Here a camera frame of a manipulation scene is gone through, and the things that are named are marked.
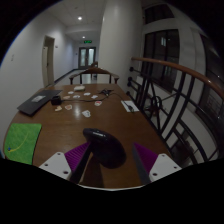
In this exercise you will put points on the white paper sheet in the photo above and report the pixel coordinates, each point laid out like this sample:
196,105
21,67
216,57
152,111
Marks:
130,106

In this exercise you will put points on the small white card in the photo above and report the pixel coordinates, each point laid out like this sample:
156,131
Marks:
86,113
87,94
66,97
94,97
76,96
71,92

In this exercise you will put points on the small beige card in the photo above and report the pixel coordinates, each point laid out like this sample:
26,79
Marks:
58,108

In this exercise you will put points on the glass double door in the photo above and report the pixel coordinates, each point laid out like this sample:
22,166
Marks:
87,57

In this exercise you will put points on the white wall switch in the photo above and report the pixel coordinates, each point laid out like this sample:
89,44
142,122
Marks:
13,57

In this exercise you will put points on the small dark transom window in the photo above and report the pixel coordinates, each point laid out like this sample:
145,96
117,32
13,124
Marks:
158,13

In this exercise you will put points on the open side doorway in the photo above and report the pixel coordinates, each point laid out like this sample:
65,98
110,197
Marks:
49,60

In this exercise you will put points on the small white box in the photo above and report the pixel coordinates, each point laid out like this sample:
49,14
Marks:
79,88

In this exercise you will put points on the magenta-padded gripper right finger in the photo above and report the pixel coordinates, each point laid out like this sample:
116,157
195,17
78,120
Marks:
165,166

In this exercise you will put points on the tall dark window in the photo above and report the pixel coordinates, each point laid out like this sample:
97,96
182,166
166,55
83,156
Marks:
163,50

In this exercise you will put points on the green mouse pad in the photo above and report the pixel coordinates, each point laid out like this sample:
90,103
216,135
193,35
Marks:
22,141

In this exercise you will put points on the wood-topped black metal railing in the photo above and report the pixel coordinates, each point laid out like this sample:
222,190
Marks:
173,67

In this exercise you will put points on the wooden armchair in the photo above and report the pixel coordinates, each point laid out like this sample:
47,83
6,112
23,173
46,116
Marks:
94,71

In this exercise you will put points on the green exit sign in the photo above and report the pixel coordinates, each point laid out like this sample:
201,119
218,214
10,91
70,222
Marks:
87,41

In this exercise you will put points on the small black box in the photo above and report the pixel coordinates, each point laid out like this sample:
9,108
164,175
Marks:
56,100

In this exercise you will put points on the small red-printed card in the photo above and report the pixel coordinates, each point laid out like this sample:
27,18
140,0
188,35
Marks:
68,107
98,103

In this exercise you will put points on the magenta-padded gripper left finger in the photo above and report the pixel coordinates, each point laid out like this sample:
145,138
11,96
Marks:
56,164

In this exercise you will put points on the black computer mouse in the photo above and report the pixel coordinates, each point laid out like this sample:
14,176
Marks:
108,150

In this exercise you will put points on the black closed laptop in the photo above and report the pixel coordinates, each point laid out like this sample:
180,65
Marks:
36,101

